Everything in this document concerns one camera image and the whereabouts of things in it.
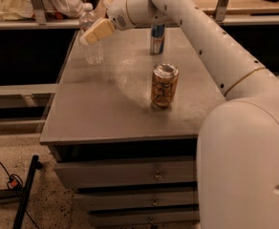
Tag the middle grey drawer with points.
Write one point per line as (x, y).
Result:
(144, 199)

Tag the top grey drawer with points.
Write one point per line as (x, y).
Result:
(125, 172)

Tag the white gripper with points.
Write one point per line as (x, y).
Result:
(118, 13)

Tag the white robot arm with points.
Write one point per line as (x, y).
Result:
(238, 143)

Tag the bottom grey drawer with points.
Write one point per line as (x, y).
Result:
(119, 219)

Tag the grey drawer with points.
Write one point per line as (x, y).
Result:
(125, 172)
(119, 219)
(144, 199)

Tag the orange soda can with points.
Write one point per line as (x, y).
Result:
(164, 84)

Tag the grey drawer cabinet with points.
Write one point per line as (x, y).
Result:
(105, 112)

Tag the black stand leg left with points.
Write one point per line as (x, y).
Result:
(19, 191)

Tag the clear plastic water bottle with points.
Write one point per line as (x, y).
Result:
(93, 53)

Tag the blue silver energy drink can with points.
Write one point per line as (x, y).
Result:
(157, 39)

